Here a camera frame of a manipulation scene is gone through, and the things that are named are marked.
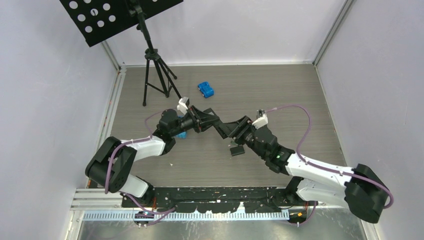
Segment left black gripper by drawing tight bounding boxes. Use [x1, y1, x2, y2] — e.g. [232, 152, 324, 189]
[170, 105, 219, 137]

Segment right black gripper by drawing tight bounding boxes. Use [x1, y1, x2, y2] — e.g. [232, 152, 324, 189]
[219, 115, 268, 160]

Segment black remote control back up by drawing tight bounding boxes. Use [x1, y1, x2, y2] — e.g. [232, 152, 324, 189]
[213, 120, 234, 139]

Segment black battery cover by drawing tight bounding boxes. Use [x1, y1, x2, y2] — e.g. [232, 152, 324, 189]
[230, 145, 245, 157]

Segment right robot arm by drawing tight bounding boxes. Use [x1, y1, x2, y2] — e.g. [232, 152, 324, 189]
[214, 116, 393, 224]

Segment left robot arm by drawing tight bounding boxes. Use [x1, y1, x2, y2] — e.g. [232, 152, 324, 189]
[85, 106, 220, 207]

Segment blue green white block stack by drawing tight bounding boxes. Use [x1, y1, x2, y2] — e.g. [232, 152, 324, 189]
[175, 131, 187, 139]

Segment blue toy car block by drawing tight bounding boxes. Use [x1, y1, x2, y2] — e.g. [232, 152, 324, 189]
[197, 81, 215, 99]

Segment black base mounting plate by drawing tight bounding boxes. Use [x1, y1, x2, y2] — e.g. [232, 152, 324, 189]
[120, 186, 305, 214]

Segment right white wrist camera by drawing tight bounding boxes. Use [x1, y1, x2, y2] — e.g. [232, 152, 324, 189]
[252, 109, 269, 129]

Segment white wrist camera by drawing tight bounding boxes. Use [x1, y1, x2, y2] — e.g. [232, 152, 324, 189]
[176, 96, 190, 115]
[252, 109, 269, 129]

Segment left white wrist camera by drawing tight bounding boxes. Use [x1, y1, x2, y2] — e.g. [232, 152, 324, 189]
[176, 96, 190, 115]

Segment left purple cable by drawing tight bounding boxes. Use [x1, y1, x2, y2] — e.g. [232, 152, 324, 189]
[104, 110, 180, 228]

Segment purple cable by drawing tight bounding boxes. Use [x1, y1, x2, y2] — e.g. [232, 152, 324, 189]
[104, 110, 180, 228]
[264, 104, 395, 229]

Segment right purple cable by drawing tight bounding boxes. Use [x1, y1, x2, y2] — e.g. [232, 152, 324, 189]
[264, 104, 395, 229]

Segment aluminium frame rail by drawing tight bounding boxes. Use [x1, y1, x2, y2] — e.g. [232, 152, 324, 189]
[71, 188, 364, 226]

